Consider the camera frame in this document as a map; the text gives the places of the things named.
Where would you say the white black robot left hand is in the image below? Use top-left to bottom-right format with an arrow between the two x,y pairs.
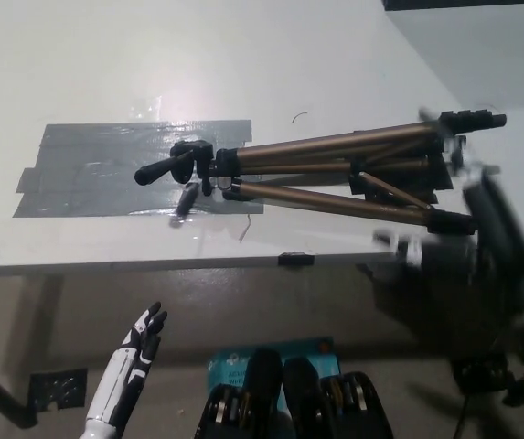
84,301 -> 169,427

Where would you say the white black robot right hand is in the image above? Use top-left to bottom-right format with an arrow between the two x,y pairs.
372,107 -> 506,285

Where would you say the bronze black camera tripod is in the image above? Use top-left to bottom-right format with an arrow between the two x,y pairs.
134,109 -> 508,237

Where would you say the black tape floor patch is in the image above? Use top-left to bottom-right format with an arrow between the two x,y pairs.
29,368 -> 90,410

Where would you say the black tape square patch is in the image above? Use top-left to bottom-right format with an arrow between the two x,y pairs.
348,149 -> 455,206

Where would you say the teal cardboard router box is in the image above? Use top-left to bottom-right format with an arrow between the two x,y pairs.
206,337 -> 341,412

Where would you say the black table leg base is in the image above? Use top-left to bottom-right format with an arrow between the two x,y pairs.
452,355 -> 524,409

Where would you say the black table leg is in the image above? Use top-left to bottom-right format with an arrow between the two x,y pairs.
0,355 -> 39,429

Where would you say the small black tape strip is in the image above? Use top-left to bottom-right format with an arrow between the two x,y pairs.
278,250 -> 315,268

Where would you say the black flat object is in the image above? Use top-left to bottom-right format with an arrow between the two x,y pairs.
380,0 -> 524,12

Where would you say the grey duct tape patch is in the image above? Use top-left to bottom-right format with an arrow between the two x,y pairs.
13,119 -> 266,219

